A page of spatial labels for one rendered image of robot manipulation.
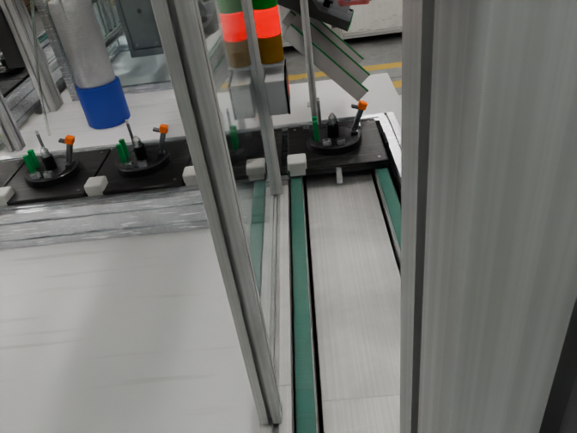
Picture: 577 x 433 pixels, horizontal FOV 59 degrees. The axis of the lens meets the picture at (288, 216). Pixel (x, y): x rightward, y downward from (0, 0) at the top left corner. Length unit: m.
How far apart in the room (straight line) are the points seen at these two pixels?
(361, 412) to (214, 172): 0.45
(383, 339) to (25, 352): 0.68
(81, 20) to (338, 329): 1.37
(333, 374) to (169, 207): 0.62
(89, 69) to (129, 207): 0.76
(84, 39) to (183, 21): 1.49
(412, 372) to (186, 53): 0.32
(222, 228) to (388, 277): 0.52
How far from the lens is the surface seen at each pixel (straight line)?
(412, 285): 0.16
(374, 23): 5.36
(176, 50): 0.43
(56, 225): 1.37
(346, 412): 0.79
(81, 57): 1.92
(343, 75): 1.49
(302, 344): 0.84
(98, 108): 1.97
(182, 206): 1.25
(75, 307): 1.19
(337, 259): 1.03
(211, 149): 0.46
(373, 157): 1.25
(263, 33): 1.01
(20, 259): 1.41
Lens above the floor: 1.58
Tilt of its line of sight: 35 degrees down
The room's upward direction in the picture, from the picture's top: 8 degrees counter-clockwise
